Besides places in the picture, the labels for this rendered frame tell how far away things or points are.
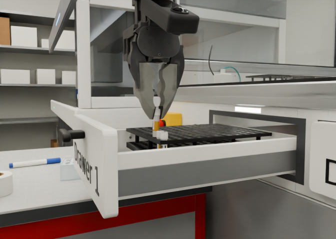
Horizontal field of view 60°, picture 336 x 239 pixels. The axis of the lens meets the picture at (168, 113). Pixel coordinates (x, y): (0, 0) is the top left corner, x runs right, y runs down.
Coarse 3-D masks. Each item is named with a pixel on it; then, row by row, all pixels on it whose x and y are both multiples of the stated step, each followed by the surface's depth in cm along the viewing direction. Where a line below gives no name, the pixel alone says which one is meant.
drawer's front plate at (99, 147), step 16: (80, 128) 51; (96, 128) 38; (112, 128) 36; (80, 144) 51; (96, 144) 38; (112, 144) 35; (96, 160) 38; (112, 160) 35; (80, 176) 52; (112, 176) 35; (112, 192) 35; (112, 208) 35
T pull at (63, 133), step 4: (60, 128) 49; (64, 128) 49; (60, 132) 46; (64, 132) 44; (68, 132) 44; (72, 132) 46; (76, 132) 46; (80, 132) 46; (60, 136) 46; (64, 136) 43; (68, 136) 43; (72, 136) 46; (76, 136) 46; (80, 136) 46; (84, 136) 46; (64, 140) 43; (68, 140) 43
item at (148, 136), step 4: (128, 128) 59; (132, 128) 59; (136, 128) 59; (132, 132) 56; (136, 132) 54; (140, 132) 53; (144, 132) 54; (148, 132) 53; (140, 136) 52; (144, 136) 50; (148, 136) 48; (152, 136) 48; (152, 140) 47; (156, 140) 45; (160, 140) 44; (164, 140) 44; (168, 140) 44; (160, 144) 44
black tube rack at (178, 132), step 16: (144, 128) 59; (160, 128) 60; (176, 128) 59; (192, 128) 60; (208, 128) 59; (224, 128) 59; (240, 128) 59; (128, 144) 58; (144, 144) 57; (176, 144) 57; (192, 144) 57
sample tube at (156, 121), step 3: (156, 108) 48; (156, 111) 47; (159, 111) 47; (156, 114) 47; (159, 114) 47; (153, 117) 47; (156, 117) 47; (153, 120) 47; (156, 120) 47; (153, 123) 47; (156, 123) 47; (153, 126) 47; (156, 126) 47; (153, 129) 47; (156, 129) 47; (153, 132) 47; (153, 135) 47
